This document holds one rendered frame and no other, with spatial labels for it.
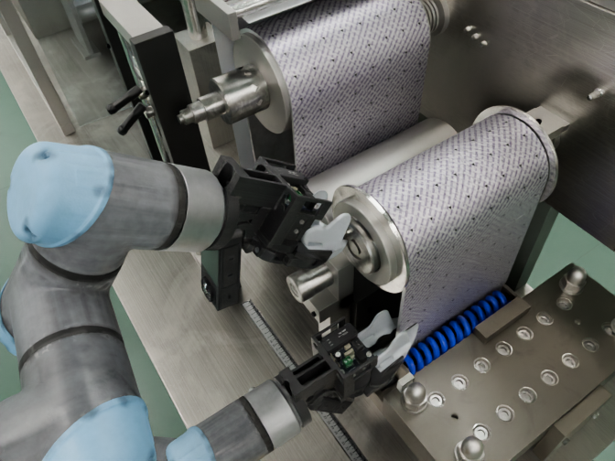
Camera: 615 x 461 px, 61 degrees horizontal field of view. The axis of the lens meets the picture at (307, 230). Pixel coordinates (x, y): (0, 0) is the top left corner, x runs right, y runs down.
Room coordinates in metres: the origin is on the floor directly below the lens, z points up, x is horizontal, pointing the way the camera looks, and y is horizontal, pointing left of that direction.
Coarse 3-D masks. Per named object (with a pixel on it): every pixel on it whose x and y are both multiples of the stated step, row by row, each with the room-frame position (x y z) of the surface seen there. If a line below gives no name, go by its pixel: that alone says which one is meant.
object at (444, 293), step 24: (528, 216) 0.47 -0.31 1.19; (504, 240) 0.45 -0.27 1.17; (456, 264) 0.40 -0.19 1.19; (480, 264) 0.43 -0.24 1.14; (504, 264) 0.46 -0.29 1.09; (408, 288) 0.36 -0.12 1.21; (432, 288) 0.38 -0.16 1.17; (456, 288) 0.41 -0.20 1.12; (480, 288) 0.44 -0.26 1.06; (408, 312) 0.36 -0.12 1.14; (432, 312) 0.39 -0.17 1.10; (456, 312) 0.42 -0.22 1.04
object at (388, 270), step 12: (336, 204) 0.44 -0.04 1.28; (348, 204) 0.42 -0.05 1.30; (360, 204) 0.41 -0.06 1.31; (336, 216) 0.44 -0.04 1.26; (360, 216) 0.40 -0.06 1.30; (372, 216) 0.39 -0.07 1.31; (372, 228) 0.38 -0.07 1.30; (384, 240) 0.37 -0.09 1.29; (384, 252) 0.36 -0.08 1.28; (384, 264) 0.36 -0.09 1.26; (396, 264) 0.36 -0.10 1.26; (372, 276) 0.38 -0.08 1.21; (384, 276) 0.36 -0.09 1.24
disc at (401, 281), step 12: (336, 192) 0.46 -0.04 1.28; (348, 192) 0.44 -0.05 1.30; (360, 192) 0.42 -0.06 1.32; (372, 204) 0.40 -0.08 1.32; (384, 216) 0.38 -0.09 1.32; (384, 228) 0.38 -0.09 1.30; (396, 240) 0.36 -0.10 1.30; (396, 252) 0.36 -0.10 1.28; (408, 264) 0.35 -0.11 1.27; (396, 276) 0.35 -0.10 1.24; (408, 276) 0.34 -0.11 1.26; (384, 288) 0.37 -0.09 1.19; (396, 288) 0.35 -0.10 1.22
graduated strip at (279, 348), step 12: (252, 312) 0.54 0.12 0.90; (264, 324) 0.51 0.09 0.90; (264, 336) 0.48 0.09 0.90; (276, 336) 0.48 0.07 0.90; (276, 348) 0.46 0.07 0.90; (288, 360) 0.43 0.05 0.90; (324, 420) 0.32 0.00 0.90; (336, 420) 0.32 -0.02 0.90; (336, 432) 0.30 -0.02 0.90; (348, 444) 0.28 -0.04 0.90; (348, 456) 0.26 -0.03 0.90; (360, 456) 0.26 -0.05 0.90
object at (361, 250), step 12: (348, 228) 0.40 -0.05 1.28; (360, 228) 0.39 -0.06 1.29; (348, 240) 0.41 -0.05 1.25; (360, 240) 0.38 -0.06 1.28; (372, 240) 0.38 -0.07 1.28; (348, 252) 0.40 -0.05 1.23; (360, 252) 0.39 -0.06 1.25; (372, 252) 0.37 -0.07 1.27; (360, 264) 0.38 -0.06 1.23; (372, 264) 0.36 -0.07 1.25
